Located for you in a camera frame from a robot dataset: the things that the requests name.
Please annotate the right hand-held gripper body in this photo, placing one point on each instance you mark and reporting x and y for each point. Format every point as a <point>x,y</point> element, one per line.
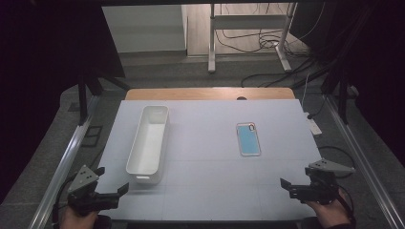
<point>318,189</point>

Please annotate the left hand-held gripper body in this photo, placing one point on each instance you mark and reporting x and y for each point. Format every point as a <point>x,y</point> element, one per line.
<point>83,197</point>

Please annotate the white plastic storage bin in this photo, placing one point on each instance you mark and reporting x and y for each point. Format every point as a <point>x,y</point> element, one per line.
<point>148,144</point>

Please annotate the person's left hand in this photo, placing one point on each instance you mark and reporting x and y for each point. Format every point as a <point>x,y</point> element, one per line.
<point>78,220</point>

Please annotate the person's right hand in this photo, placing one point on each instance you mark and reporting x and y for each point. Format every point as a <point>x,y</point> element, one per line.
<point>331,213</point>

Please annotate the white table mat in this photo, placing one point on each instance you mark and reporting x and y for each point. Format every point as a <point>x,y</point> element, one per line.
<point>223,178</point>

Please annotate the wooden table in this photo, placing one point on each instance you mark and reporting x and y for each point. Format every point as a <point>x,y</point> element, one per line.
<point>197,94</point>

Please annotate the black curtain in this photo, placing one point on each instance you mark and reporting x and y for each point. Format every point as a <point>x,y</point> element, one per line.
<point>375,63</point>
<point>47,47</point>

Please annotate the white cabinet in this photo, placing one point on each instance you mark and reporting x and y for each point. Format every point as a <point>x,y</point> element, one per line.
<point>146,28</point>

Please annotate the aluminium rail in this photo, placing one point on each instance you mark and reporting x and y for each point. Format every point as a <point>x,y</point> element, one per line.
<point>366,165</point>
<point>60,171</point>

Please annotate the white metal desk frame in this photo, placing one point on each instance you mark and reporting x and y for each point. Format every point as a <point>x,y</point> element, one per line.
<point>212,38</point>

